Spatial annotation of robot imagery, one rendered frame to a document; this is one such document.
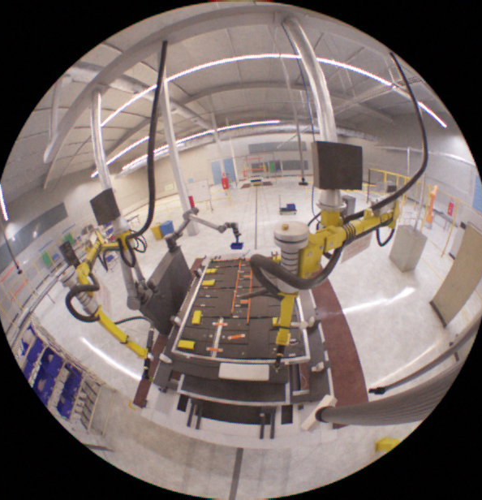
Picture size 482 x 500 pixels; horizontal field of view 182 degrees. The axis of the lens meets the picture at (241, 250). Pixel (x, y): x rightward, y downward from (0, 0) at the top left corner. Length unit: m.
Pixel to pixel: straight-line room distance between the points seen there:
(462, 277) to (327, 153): 3.80
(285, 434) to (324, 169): 1.70
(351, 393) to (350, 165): 2.50
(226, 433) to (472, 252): 4.31
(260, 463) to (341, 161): 2.80
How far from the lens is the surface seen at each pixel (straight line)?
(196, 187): 9.00
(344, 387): 2.53
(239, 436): 1.52
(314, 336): 1.62
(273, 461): 2.48
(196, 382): 1.45
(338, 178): 0.67
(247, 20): 1.20
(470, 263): 3.99
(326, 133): 0.75
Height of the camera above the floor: 2.31
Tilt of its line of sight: 31 degrees down
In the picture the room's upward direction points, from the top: 10 degrees counter-clockwise
